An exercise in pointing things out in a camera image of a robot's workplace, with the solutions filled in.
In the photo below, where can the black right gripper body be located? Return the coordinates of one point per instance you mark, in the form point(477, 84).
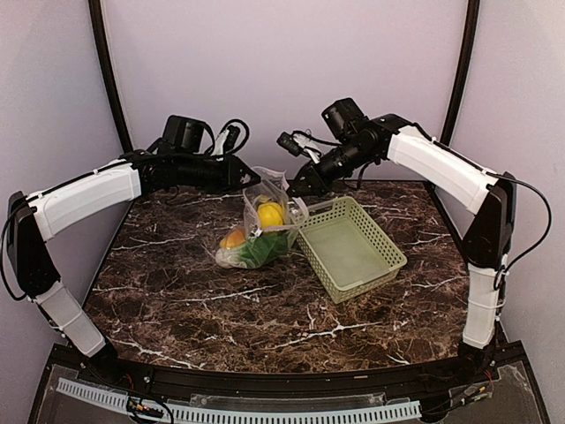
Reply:
point(324, 181)

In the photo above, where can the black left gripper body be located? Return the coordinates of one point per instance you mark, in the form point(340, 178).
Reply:
point(191, 172)

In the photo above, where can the clear zip top bag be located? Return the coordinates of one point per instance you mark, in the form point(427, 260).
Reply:
point(272, 188)

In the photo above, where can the yellow lemon toy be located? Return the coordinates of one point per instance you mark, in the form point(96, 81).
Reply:
point(271, 214)

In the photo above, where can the orange yellow toy food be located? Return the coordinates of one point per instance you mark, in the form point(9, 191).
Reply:
point(234, 239)

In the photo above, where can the green white bok choy toy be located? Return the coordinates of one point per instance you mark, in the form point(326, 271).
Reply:
point(255, 252)

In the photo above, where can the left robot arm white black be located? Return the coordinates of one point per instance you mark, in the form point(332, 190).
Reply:
point(36, 218)

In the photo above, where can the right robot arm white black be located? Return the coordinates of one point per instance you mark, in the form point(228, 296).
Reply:
point(489, 196)

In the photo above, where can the pale green plastic basket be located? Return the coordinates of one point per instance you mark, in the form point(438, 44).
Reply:
point(348, 251)

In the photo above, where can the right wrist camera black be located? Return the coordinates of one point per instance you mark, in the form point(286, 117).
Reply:
point(344, 115)

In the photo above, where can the left black frame post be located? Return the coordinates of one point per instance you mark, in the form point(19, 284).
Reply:
point(101, 42)

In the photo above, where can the black frame post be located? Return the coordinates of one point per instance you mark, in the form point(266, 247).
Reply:
point(101, 42)
point(462, 70)

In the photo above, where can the right black frame post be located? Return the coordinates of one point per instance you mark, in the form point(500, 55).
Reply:
point(462, 70)

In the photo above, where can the white slotted cable duct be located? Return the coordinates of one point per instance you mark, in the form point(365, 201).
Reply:
point(217, 409)

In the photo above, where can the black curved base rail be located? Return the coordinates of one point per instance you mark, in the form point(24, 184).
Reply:
point(437, 383)

